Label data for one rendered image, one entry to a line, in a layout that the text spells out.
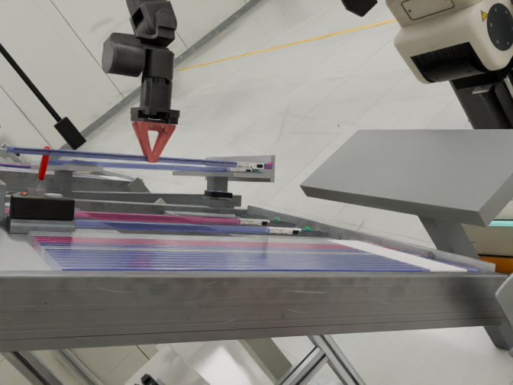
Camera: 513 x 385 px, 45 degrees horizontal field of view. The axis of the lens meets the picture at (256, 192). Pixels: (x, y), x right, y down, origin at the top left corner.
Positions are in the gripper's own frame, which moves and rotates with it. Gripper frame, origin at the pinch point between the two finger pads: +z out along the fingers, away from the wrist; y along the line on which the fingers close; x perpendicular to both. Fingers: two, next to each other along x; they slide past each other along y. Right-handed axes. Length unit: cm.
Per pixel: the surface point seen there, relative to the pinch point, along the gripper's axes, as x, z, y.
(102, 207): -6.5, 10.4, -7.5
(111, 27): 177, -145, -751
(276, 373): 48, 56, -26
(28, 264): -28, 9, 50
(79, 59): 136, -96, -750
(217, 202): 17.8, 8.5, -7.5
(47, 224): -22.8, 8.2, 30.0
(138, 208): 0.6, 10.3, -7.5
